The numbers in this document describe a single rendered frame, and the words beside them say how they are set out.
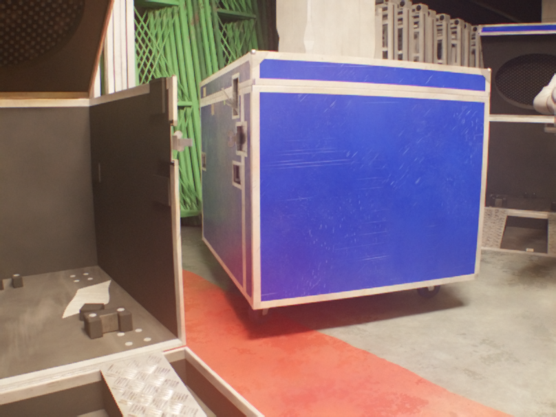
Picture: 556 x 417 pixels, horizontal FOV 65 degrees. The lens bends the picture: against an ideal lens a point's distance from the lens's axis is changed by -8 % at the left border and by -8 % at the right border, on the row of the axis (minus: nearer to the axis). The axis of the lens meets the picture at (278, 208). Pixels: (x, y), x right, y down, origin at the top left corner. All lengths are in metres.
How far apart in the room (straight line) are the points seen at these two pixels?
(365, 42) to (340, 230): 1.98
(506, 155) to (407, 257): 3.32
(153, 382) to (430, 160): 1.31
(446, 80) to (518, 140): 3.20
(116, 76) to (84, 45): 1.27
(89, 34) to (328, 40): 1.68
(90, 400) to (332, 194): 1.06
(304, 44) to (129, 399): 2.44
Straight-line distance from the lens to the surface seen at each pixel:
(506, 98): 5.05
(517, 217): 4.22
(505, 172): 5.18
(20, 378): 1.40
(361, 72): 1.80
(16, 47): 2.16
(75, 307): 1.85
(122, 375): 1.37
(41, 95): 2.26
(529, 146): 5.15
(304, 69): 1.71
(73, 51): 2.15
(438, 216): 2.02
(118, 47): 3.43
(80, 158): 2.27
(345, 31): 3.37
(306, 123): 1.70
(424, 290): 2.37
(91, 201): 2.30
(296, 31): 3.21
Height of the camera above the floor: 0.81
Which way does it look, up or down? 10 degrees down
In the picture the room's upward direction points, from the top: straight up
